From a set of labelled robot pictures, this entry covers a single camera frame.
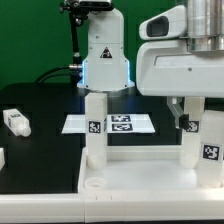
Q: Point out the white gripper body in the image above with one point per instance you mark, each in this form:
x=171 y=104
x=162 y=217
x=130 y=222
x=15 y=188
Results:
x=166 y=68

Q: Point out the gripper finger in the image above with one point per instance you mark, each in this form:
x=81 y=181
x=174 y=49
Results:
x=181 y=119

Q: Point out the white desk tabletop tray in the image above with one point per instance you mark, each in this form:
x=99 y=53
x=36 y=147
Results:
x=142 y=168

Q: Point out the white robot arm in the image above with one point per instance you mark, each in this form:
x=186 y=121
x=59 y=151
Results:
x=200 y=23

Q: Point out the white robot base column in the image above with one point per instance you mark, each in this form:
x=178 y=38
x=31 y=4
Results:
x=106 y=69

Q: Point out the white marker sheet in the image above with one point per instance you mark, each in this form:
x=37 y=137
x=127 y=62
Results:
x=116 y=123

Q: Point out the white front fence bar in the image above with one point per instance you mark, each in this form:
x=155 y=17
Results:
x=203 y=204

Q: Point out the white obstacle wall left piece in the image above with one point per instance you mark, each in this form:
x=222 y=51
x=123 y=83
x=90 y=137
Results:
x=2 y=158

